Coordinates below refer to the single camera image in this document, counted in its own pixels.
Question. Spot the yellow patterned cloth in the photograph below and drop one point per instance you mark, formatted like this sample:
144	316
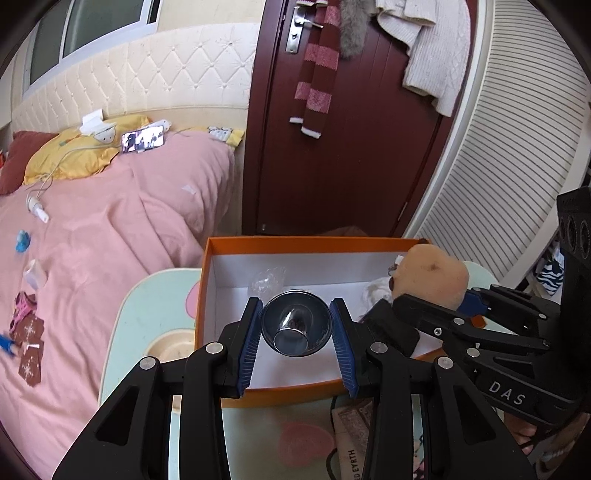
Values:
226	135

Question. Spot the yellow pillow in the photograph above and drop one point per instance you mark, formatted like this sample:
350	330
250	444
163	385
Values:
69	161

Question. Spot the pink heart case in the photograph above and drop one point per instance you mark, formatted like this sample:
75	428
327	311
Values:
304	443

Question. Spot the brown snowflake card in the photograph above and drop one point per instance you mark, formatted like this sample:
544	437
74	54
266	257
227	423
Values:
31	364
28	328

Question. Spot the dark red pillow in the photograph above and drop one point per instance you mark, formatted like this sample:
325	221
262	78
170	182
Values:
18	161

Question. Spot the white cartoon power strip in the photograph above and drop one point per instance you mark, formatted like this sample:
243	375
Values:
105	134

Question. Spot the chrome metal bowl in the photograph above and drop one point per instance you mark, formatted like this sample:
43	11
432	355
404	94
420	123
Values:
295	323

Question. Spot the orange cardboard box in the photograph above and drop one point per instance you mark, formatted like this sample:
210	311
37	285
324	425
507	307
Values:
295	392

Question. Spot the zebra striped bag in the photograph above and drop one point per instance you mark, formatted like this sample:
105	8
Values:
549	277

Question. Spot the cream tufted headboard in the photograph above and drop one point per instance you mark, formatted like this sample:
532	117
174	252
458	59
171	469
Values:
161	69

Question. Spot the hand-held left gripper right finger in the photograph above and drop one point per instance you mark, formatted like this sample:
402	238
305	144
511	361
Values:
344	346

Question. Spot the smartphone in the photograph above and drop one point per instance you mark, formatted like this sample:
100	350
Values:
143	138

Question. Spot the grey fur tail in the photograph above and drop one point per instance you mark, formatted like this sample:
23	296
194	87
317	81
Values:
355	27

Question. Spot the red striped scarf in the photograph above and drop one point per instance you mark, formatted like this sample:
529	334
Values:
318	92

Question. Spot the brown plush bun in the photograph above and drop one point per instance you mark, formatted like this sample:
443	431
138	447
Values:
429	277

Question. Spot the white small box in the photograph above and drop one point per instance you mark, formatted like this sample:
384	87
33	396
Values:
36	276

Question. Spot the pink small toy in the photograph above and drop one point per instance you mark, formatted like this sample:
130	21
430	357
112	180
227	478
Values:
23	307

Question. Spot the white fluffy item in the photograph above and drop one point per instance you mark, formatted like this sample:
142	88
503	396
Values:
376	290

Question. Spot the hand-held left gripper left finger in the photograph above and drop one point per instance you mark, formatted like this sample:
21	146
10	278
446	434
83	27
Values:
249	346

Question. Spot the blue small toy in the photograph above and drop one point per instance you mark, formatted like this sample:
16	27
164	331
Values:
23	241

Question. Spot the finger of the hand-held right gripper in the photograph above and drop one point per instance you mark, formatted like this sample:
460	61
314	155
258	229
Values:
508	304
438	323

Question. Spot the window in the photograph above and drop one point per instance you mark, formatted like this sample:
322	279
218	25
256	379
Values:
101	23

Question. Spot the green cartoon desktop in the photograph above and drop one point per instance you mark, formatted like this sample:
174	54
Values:
138	323

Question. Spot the white knit sweater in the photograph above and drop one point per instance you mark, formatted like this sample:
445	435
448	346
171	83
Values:
438	60

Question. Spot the white louvered door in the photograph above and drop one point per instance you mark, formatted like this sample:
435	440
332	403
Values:
508	138

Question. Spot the pink blanket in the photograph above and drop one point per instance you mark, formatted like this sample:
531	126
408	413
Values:
115	230

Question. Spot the brown packet box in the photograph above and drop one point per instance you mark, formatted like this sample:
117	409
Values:
353	429

